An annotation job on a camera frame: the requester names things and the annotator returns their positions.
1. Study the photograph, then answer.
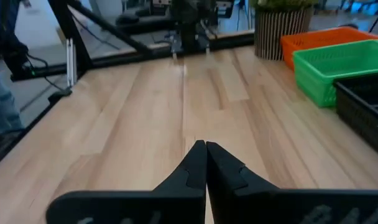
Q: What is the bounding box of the white frame bracket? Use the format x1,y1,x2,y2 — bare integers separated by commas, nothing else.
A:
65,37,77,88

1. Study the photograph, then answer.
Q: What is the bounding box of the orange plastic basket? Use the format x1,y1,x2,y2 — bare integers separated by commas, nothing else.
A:
280,26,378,71

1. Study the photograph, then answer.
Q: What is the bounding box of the black plastic basket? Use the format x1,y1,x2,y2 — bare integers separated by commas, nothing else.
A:
333,72,378,156

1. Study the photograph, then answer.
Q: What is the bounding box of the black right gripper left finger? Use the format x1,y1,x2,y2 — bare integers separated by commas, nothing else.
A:
45,139,208,224

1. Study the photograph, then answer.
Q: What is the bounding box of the potted green plant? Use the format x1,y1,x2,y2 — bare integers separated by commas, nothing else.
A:
250,0,319,61

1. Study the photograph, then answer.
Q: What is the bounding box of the green plastic basket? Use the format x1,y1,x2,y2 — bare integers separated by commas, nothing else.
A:
292,39,378,109

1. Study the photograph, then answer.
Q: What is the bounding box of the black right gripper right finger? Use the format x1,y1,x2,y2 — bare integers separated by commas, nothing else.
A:
206,141,378,224

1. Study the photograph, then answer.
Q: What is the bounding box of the black aluminium rig frame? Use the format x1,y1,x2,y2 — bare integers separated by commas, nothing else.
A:
8,0,255,94

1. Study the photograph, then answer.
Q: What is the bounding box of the person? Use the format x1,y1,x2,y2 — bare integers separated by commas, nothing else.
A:
0,0,31,135

